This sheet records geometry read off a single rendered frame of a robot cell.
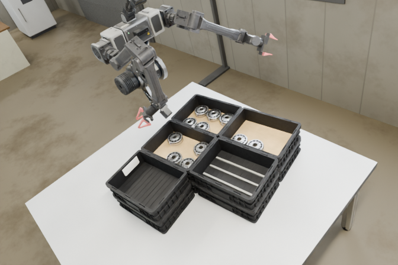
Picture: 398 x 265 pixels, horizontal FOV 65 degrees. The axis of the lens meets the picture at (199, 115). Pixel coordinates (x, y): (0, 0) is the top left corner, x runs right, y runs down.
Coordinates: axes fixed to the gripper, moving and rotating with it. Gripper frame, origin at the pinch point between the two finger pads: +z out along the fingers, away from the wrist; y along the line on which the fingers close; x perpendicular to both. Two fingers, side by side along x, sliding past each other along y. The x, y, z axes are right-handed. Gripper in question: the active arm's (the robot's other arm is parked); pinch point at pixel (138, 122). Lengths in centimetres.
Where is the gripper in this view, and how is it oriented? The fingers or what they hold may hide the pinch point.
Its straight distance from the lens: 196.5
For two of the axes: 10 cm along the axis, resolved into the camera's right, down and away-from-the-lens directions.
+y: -2.8, -5.3, 8.0
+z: -7.3, 6.6, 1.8
